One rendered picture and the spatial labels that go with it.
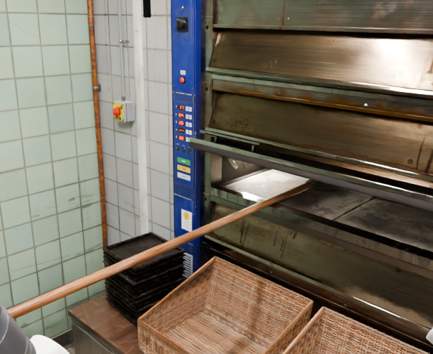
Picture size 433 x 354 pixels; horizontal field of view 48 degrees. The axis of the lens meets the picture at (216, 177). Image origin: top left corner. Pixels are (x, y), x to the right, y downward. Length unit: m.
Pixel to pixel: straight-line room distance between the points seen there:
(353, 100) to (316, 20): 0.32
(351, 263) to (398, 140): 0.51
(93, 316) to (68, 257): 0.66
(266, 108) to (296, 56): 0.25
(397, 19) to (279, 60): 0.46
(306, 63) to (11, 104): 1.49
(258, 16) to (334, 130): 0.54
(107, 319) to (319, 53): 1.51
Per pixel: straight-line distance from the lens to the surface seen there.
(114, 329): 2.33
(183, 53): 2.21
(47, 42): 2.68
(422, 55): 1.65
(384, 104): 1.70
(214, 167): 2.23
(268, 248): 2.10
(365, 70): 1.71
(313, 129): 1.84
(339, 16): 1.78
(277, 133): 1.92
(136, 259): 1.56
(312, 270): 2.00
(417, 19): 1.66
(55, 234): 2.90
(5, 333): 0.54
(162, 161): 2.47
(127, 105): 2.54
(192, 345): 2.20
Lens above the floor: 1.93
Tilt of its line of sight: 18 degrees down
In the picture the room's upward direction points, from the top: 1 degrees clockwise
